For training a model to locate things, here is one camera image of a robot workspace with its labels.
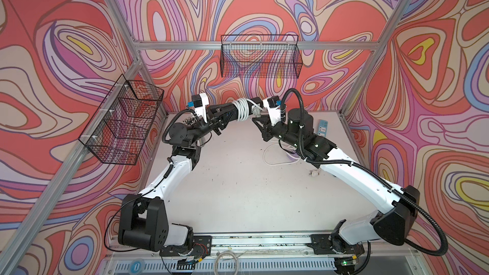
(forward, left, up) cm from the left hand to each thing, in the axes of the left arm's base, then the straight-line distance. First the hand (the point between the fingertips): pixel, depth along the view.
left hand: (236, 112), depth 64 cm
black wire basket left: (+6, +50, -14) cm, 52 cm away
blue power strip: (+25, -47, -37) cm, 65 cm away
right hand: (+1, -7, -7) cm, 10 cm away
